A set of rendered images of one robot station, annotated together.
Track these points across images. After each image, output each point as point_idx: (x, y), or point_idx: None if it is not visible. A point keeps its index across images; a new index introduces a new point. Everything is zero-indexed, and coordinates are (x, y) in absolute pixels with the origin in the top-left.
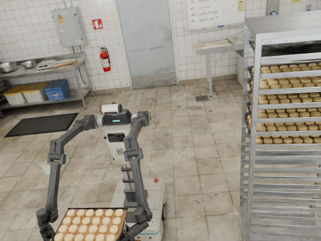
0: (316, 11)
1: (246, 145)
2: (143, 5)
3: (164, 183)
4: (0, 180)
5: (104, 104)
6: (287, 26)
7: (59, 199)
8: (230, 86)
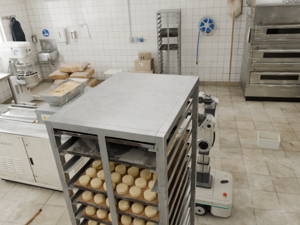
0: (173, 106)
1: (188, 211)
2: None
3: (222, 202)
4: (250, 121)
5: (202, 92)
6: (121, 81)
7: (227, 152)
8: None
